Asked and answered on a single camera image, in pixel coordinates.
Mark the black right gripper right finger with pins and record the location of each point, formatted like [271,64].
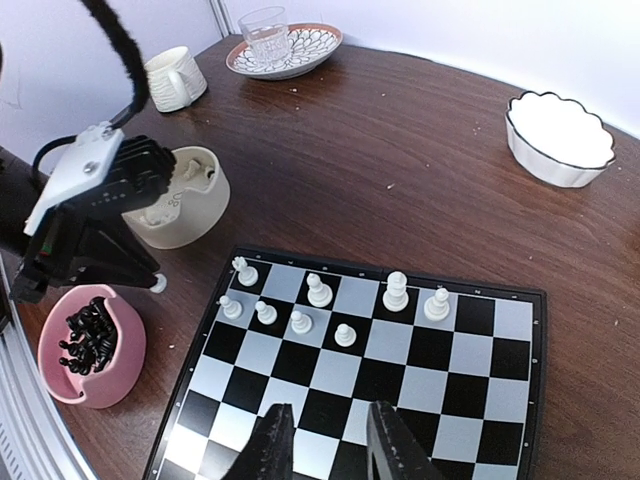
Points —
[392,450]

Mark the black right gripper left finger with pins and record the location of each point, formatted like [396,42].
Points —
[268,453]

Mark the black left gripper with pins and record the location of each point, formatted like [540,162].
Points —
[85,240]

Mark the white chess piece tall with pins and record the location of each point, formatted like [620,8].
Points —
[437,307]
[395,297]

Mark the white rook corner piece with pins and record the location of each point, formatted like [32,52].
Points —
[247,275]

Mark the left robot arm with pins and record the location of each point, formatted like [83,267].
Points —
[85,240]

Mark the black chess pieces pile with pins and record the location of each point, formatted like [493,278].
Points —
[92,339]

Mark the white chess pieces pile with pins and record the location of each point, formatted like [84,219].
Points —
[191,176]

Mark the black and white chessboard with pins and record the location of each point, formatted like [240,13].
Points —
[470,387]

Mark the cream bowl with spout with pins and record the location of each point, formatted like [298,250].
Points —
[200,213]

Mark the pink bowl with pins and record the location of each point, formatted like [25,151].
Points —
[109,386]

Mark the white textured ceramic mug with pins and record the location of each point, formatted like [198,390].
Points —
[175,79]

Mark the clear glass tumbler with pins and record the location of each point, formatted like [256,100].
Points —
[266,32]

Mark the patterned saucer plate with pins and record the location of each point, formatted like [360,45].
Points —
[310,45]

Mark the white scalloped bowl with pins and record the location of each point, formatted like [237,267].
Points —
[557,140]

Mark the aluminium front rail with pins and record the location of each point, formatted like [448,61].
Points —
[35,441]

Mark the aluminium frame post left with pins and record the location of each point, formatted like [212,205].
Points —
[222,17]

